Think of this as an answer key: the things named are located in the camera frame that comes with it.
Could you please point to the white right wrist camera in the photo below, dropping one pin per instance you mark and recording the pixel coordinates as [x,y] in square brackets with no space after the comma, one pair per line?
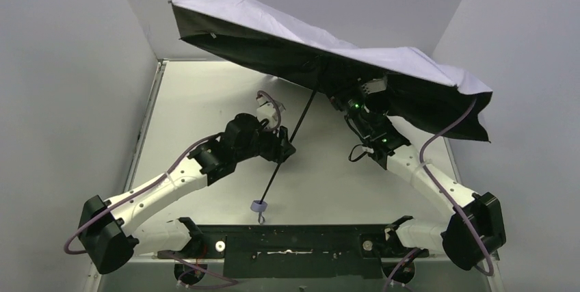
[374,86]

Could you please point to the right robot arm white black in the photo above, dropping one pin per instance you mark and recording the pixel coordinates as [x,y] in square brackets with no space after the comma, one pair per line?
[470,228]

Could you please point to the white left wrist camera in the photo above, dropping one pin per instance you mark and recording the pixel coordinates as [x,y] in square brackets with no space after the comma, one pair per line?
[267,111]

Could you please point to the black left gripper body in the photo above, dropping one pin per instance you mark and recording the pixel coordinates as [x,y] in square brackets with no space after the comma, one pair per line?
[281,146]

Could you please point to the lavender folding umbrella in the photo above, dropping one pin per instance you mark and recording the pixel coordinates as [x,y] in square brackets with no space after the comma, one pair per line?
[432,97]

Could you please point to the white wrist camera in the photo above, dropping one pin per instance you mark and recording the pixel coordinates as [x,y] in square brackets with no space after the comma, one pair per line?
[267,111]
[374,86]

